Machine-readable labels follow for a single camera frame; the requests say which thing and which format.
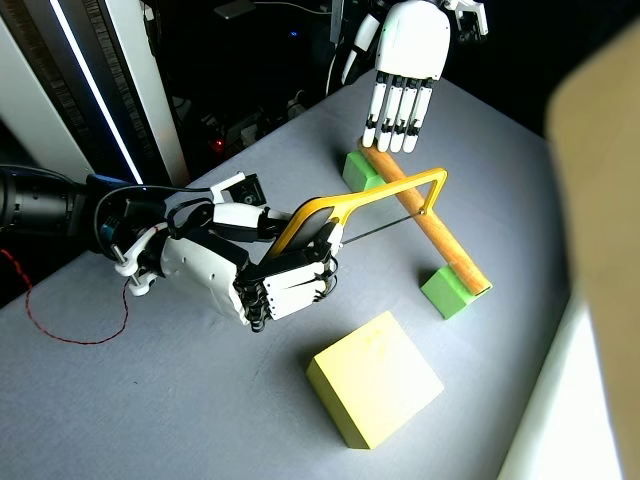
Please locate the beige board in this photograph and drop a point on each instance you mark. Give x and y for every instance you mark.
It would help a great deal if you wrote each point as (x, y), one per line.
(600, 175)

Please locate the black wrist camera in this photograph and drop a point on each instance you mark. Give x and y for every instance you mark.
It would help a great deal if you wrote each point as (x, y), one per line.
(247, 192)

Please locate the white panel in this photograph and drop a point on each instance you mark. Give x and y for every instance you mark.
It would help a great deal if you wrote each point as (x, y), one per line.
(35, 100)

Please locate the white post with light strip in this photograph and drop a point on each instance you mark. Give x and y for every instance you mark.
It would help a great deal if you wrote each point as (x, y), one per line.
(145, 100)

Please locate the green support block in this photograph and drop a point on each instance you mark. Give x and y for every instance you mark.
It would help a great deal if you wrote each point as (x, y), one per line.
(360, 172)
(445, 295)

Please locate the white backdrop curtain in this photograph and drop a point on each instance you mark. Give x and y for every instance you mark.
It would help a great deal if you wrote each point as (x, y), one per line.
(560, 400)

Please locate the silver flat device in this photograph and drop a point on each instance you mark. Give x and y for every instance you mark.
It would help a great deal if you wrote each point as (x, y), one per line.
(234, 9)

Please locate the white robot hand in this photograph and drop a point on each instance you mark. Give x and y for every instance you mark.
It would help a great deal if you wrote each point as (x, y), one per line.
(412, 45)
(205, 265)

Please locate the grey table cloth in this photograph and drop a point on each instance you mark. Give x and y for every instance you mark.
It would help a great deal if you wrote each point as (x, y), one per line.
(175, 400)

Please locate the yellow frame hacksaw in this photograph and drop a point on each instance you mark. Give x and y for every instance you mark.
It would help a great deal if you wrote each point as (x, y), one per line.
(380, 192)

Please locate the brown wooden rod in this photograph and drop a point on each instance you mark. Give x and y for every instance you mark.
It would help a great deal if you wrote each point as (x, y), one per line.
(440, 240)

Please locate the yellow wooden cube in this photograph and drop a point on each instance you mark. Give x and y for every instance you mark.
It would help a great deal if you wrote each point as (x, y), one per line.
(375, 380)

